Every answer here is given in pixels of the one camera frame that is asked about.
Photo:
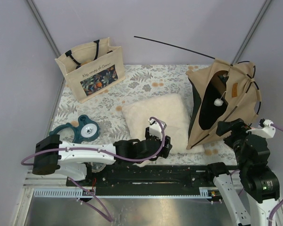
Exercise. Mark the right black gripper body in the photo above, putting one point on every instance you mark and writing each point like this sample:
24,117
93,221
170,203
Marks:
239,133

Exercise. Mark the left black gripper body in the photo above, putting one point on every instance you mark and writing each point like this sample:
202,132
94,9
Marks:
163,152

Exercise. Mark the beige fabric pet tent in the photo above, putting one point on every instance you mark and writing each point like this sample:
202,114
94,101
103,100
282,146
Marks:
233,83

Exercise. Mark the black tent pole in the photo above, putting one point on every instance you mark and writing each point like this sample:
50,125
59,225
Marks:
175,46

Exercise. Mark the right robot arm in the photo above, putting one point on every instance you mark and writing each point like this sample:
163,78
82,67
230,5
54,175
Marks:
261,185

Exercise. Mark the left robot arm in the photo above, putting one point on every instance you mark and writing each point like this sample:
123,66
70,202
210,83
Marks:
70,159

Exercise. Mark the teal pet bowl stand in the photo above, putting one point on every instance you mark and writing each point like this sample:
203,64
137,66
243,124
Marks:
86,131

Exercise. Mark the white toy ball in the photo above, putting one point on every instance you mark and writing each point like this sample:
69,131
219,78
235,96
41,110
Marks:
218,102

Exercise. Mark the cream fluffy pillow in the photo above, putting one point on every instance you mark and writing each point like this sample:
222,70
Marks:
170,109

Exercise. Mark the stainless steel bowl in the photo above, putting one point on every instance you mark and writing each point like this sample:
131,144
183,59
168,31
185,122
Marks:
97,167

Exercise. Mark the floral patterned table mat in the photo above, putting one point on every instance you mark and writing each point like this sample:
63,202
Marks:
142,82

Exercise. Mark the beige floral tote bag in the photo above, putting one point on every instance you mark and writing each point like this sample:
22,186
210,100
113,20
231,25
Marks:
91,68

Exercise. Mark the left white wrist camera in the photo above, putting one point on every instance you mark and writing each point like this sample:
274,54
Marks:
155,129

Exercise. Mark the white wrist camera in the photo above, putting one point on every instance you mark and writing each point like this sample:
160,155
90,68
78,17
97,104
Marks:
155,129
266,130

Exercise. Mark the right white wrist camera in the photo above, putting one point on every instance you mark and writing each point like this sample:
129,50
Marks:
266,130

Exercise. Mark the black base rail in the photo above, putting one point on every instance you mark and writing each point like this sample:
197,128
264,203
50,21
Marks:
151,180

